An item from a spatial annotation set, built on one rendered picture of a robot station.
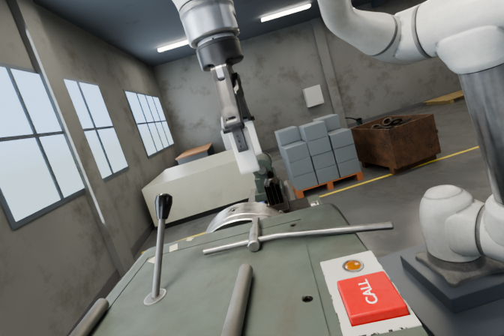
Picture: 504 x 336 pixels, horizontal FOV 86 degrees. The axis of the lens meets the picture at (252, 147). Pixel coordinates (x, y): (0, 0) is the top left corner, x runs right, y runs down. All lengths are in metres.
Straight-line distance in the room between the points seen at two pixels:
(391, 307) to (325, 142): 3.79
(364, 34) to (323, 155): 3.48
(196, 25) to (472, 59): 0.57
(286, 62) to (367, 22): 7.98
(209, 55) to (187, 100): 8.05
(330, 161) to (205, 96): 5.20
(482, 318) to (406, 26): 0.83
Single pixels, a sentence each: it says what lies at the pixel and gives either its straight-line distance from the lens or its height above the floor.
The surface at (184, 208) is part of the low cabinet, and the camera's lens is 4.72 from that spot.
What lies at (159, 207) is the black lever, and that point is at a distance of 0.51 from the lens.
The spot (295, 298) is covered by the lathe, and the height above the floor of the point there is 1.25.
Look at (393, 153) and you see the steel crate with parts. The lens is 4.21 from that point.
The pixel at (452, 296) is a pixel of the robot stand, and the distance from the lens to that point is 1.09.
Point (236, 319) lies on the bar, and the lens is 0.37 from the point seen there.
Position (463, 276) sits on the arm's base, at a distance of 1.14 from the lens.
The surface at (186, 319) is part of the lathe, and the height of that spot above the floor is 1.25.
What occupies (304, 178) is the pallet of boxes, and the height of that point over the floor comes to 0.28.
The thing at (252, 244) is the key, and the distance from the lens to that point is 0.51.
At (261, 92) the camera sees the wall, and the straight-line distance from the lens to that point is 8.43.
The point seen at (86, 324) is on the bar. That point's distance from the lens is 0.53.
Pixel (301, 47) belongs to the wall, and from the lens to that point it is 8.84.
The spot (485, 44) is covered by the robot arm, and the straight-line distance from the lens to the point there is 0.74.
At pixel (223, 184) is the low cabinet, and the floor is 0.43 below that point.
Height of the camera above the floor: 1.50
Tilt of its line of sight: 8 degrees down
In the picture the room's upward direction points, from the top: 17 degrees counter-clockwise
